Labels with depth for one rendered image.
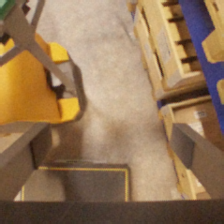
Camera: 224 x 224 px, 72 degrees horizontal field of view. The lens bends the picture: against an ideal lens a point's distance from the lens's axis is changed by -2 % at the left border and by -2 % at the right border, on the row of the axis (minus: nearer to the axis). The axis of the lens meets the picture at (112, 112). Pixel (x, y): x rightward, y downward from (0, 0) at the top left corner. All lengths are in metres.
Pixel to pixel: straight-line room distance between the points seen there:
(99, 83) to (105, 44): 0.51
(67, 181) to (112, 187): 0.41
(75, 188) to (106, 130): 0.68
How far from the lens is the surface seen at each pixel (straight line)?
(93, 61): 2.03
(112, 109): 1.84
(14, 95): 1.17
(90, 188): 1.58
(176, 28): 1.38
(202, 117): 1.55
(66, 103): 1.56
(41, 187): 1.69
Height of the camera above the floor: 1.83
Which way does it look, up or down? 83 degrees down
